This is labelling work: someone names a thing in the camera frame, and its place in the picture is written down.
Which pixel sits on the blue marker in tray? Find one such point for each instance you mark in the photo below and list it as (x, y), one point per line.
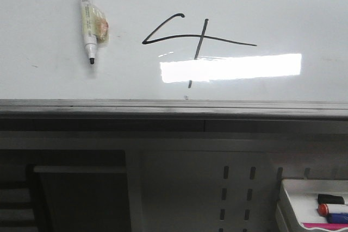
(337, 218)

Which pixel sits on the white plastic storage tray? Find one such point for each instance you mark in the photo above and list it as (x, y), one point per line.
(298, 202)

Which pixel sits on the red capped marker in tray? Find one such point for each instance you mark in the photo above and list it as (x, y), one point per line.
(326, 209)

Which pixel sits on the pink item in tray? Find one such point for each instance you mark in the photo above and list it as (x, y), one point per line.
(327, 226)

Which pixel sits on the dark panel with white bar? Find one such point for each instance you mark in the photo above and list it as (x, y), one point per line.
(79, 198)

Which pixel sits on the white whiteboard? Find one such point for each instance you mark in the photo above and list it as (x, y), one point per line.
(235, 50)

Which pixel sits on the white whiteboard marker with tape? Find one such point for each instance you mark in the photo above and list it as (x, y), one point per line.
(95, 28)

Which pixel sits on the white slotted pegboard panel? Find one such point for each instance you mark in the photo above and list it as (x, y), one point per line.
(217, 191)

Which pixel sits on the grey aluminium whiteboard frame rail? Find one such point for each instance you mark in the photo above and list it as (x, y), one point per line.
(159, 115)

